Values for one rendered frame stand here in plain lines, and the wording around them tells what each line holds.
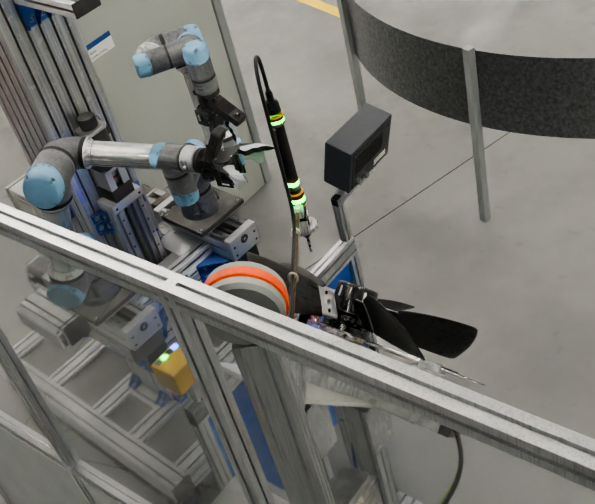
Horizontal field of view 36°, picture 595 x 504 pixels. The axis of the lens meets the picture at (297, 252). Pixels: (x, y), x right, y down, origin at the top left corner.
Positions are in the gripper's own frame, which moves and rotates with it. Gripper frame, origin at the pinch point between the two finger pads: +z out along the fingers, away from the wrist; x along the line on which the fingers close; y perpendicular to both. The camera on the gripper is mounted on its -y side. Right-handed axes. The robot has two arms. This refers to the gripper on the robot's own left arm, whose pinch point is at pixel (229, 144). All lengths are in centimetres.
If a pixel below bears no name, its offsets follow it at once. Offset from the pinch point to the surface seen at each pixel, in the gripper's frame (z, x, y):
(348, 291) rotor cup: 17, 26, -61
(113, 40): 16, -62, 129
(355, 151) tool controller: 20.7, -34.1, -21.4
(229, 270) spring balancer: -53, 85, -91
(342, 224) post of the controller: 48, -26, -16
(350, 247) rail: 60, -26, -16
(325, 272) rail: 59, -11, -16
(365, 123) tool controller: 19, -47, -17
